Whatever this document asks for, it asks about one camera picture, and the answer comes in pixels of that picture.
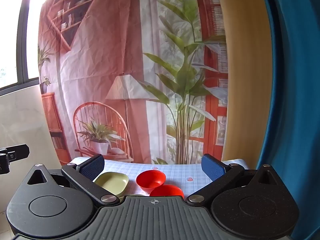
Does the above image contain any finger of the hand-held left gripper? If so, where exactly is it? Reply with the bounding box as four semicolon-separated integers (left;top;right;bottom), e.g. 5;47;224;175
0;159;11;175
0;144;30;161

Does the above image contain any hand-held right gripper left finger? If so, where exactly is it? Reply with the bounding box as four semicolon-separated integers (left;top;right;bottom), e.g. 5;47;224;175
24;154;120;207

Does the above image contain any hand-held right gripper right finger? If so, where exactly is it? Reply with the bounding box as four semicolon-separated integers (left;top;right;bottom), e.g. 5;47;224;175
185;154;287;207

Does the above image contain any wide red bowl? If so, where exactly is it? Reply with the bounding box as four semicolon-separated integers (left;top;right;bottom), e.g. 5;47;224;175
149;184;185;198

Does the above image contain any light green plate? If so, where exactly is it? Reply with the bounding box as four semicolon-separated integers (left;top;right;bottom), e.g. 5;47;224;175
94;172;130;198

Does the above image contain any checkered tablecloth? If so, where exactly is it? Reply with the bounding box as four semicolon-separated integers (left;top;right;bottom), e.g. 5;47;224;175
71;156;248;198

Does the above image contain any deep red bowl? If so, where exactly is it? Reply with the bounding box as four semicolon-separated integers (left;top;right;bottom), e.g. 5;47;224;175
136;170;167;194

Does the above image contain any wooden panel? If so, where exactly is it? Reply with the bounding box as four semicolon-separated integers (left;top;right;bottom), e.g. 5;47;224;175
215;0;273;167

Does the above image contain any blue curtain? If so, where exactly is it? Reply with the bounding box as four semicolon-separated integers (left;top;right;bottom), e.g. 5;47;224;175
255;0;320;240

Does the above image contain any printed wall tapestry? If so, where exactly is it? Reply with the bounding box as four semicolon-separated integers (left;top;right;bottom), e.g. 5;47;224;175
37;0;229;166

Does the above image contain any dark window frame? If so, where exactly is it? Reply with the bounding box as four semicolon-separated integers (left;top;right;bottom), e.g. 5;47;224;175
0;0;42;97

